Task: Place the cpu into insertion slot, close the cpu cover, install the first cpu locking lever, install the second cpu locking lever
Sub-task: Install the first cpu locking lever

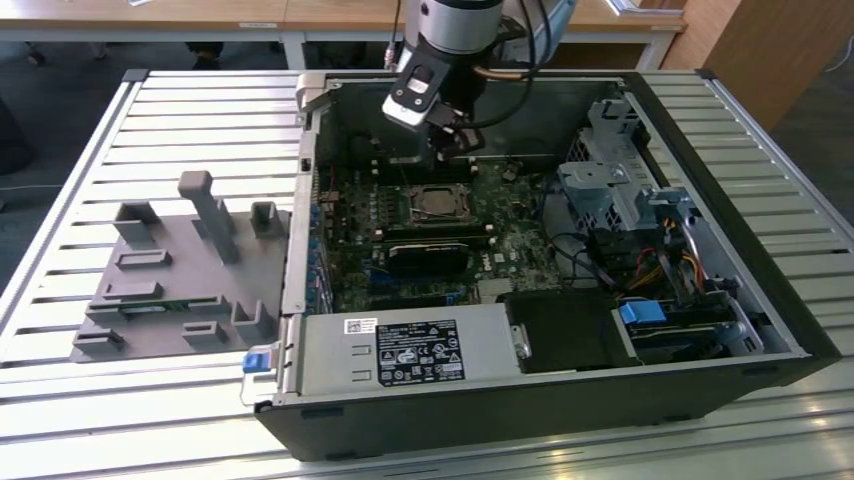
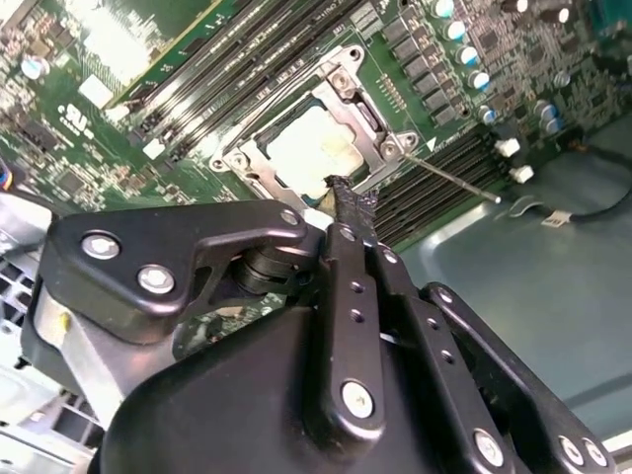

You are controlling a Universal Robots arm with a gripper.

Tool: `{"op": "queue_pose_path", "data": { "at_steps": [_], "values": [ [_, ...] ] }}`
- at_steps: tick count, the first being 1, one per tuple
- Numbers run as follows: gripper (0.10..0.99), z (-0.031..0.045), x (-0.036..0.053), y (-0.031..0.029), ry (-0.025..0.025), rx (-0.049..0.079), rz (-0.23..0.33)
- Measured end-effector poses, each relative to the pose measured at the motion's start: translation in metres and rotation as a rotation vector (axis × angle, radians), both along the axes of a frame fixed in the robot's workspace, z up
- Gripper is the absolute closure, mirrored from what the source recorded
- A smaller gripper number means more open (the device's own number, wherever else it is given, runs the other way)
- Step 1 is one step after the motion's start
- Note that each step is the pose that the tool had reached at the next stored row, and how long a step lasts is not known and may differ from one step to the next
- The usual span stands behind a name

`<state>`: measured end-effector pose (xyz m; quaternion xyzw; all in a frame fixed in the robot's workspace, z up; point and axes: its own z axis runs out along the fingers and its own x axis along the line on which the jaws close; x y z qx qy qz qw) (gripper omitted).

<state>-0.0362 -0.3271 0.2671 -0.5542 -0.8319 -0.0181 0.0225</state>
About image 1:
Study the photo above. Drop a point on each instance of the silver chip heatsink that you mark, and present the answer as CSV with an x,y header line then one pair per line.
x,y
497,291

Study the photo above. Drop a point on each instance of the wooden cabinet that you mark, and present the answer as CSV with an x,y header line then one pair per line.
x,y
788,50

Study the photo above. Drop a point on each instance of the green motherboard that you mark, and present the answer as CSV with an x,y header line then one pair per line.
x,y
521,240

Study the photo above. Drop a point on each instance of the silver CPU plate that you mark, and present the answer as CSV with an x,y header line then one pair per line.
x,y
442,200

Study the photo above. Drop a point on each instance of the black RAM stick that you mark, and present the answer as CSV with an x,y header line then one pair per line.
x,y
434,234

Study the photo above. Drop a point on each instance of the white paper tray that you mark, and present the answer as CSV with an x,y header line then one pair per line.
x,y
623,5

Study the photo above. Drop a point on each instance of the dark shoes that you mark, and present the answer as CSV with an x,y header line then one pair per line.
x,y
203,56

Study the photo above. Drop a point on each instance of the silver power supply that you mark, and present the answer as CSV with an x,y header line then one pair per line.
x,y
334,350

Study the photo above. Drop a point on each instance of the blue case latch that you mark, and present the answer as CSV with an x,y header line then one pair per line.
x,y
259,361

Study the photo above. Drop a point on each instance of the green RAM stick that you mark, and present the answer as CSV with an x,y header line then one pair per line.
x,y
176,304

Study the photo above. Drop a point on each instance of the black graphics card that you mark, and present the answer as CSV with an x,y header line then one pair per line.
x,y
427,260

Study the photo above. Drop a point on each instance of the black chair caster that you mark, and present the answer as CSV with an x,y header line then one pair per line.
x,y
36,55

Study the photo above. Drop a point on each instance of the blue disk carrier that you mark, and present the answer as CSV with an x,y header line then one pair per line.
x,y
642,314

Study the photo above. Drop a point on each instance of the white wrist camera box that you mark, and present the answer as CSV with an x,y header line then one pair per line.
x,y
414,90

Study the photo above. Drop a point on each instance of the black PC case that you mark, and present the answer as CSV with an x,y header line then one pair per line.
x,y
467,430

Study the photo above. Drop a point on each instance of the metal locking lever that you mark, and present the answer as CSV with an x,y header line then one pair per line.
x,y
409,187
437,214

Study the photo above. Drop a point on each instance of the CPU socket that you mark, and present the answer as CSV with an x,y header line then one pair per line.
x,y
473,219

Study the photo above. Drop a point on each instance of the silver drive cage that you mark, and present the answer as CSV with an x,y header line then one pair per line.
x,y
601,190

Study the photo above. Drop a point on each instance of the grey parts rack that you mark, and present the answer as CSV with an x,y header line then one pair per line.
x,y
180,280

